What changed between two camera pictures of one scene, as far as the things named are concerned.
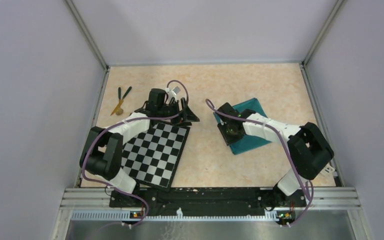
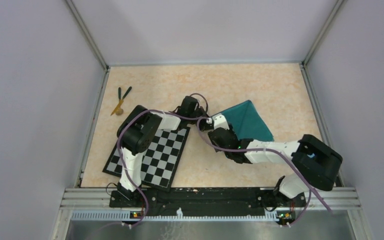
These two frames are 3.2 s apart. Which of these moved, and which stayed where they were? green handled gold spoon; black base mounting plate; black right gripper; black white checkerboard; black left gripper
Moved: black right gripper; black left gripper
Stayed: black white checkerboard; green handled gold spoon; black base mounting plate
